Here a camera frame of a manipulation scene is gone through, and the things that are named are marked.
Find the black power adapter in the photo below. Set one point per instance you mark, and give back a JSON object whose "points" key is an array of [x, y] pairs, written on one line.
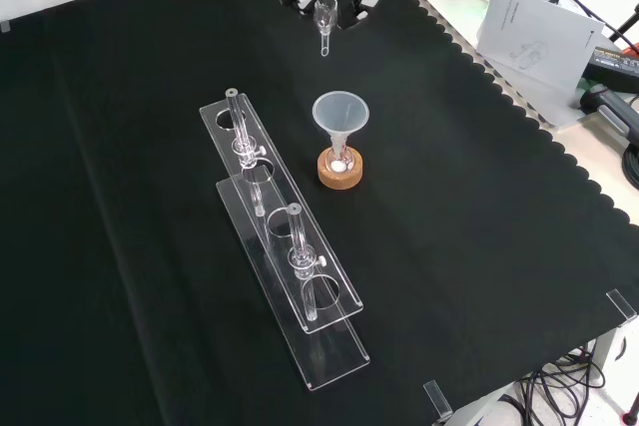
{"points": [[616, 64]]}

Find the clear acrylic funnel stand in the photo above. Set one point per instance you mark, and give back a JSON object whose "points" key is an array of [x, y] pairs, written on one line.
{"points": [[279, 246]]}

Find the translucent plastic funnel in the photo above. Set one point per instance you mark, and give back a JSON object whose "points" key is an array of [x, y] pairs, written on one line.
{"points": [[341, 114]]}

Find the clear glass weighing funnel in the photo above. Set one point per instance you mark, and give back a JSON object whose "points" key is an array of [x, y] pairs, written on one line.
{"points": [[327, 9]]}

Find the grey tape piece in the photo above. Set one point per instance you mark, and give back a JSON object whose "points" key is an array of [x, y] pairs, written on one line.
{"points": [[5, 27]]}

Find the grey handheld device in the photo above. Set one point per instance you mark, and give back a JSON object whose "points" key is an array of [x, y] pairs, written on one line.
{"points": [[611, 109]]}

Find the grey table leg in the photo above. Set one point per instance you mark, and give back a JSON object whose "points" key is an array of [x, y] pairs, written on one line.
{"points": [[606, 351]]}

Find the clear cloth clip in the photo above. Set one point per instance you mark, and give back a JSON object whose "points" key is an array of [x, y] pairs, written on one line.
{"points": [[438, 398], [621, 303]]}

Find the white paper booklet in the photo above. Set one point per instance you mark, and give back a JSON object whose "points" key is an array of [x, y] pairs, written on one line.
{"points": [[539, 37]]}

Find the small round-bottom glass flask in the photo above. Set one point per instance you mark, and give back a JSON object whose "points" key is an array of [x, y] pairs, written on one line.
{"points": [[340, 164]]}

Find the black table cloth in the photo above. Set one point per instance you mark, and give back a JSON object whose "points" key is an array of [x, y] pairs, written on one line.
{"points": [[125, 196]]}

